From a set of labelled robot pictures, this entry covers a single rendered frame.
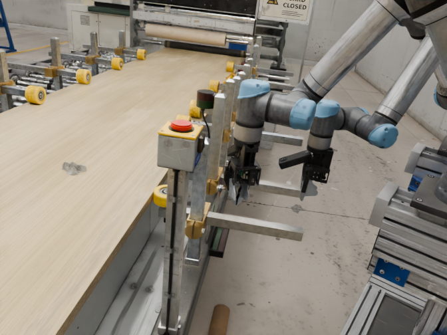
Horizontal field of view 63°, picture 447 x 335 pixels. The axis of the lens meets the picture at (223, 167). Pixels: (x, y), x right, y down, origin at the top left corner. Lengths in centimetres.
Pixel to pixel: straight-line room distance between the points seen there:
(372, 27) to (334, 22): 917
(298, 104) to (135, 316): 72
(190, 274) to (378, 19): 83
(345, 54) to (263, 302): 145
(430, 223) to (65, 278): 88
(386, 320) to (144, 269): 115
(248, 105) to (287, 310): 138
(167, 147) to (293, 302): 159
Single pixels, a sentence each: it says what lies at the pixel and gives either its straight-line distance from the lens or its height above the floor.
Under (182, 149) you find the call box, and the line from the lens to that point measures 66.
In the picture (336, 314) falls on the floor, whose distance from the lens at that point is 216.
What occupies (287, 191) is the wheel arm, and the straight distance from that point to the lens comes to 131.
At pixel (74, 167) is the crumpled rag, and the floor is 92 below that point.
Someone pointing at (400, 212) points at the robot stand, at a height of 98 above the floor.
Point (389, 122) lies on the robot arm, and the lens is 118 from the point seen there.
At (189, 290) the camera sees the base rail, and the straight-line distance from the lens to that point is 108.
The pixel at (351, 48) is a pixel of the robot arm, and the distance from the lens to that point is 97.
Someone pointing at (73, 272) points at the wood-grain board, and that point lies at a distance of 85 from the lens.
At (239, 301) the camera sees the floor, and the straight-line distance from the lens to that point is 206.
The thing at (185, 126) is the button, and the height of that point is 123.
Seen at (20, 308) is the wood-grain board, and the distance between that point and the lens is 80.
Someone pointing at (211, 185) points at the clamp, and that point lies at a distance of 125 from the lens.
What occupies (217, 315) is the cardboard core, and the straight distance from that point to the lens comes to 187.
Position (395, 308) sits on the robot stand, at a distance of 201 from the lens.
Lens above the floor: 145
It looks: 25 degrees down
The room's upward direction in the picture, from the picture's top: 7 degrees clockwise
